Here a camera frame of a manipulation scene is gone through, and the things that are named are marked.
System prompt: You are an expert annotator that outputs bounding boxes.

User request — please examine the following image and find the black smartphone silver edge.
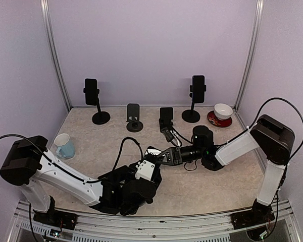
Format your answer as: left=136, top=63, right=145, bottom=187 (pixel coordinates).
left=143, top=146, right=162, bottom=163

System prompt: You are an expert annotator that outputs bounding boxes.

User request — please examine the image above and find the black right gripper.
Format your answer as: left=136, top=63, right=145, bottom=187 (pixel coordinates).
left=153, top=144, right=205, bottom=165

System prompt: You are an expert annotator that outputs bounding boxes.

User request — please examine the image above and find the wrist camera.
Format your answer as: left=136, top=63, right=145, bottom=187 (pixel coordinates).
left=161, top=127, right=182, bottom=147
left=135, top=160, right=155, bottom=181

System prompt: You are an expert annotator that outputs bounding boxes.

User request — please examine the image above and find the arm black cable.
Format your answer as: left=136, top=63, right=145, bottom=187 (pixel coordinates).
left=171, top=97, right=303, bottom=222
left=0, top=134, right=144, bottom=227

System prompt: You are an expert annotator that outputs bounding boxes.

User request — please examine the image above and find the black round-base pole stand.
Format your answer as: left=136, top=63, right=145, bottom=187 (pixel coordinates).
left=182, top=85, right=200, bottom=123

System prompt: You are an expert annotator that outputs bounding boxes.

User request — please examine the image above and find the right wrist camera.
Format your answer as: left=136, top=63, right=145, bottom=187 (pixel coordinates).
left=161, top=127, right=182, bottom=147

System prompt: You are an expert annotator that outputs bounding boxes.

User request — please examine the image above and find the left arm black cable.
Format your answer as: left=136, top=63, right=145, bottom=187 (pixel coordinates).
left=0, top=134, right=144, bottom=227

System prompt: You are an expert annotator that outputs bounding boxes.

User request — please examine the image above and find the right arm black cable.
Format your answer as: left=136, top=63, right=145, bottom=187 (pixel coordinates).
left=171, top=97, right=303, bottom=222

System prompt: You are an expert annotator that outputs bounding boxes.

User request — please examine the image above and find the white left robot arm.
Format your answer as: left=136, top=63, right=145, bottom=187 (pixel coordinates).
left=0, top=136, right=162, bottom=224

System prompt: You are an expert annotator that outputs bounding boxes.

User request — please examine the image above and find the black folding phone stand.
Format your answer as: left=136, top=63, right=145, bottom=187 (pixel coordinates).
left=159, top=107, right=173, bottom=131

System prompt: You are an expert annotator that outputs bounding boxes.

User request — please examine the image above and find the light blue mug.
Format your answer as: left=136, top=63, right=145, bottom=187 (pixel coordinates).
left=54, top=133, right=75, bottom=159

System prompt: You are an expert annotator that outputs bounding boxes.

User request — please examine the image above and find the red round saucer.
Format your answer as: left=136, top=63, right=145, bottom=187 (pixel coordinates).
left=207, top=110, right=232, bottom=128

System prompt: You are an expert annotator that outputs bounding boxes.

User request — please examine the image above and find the brown-base plate phone stand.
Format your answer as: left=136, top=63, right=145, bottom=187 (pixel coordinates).
left=126, top=103, right=143, bottom=133

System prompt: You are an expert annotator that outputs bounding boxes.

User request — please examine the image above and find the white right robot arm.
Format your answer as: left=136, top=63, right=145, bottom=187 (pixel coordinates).
left=156, top=114, right=295, bottom=228

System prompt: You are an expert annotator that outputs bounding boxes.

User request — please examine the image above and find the white ceramic bowl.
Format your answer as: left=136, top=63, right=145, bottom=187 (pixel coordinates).
left=214, top=103, right=233, bottom=120

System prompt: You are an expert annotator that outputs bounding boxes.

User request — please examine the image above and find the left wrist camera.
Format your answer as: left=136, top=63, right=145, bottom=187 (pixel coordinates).
left=135, top=160, right=155, bottom=181

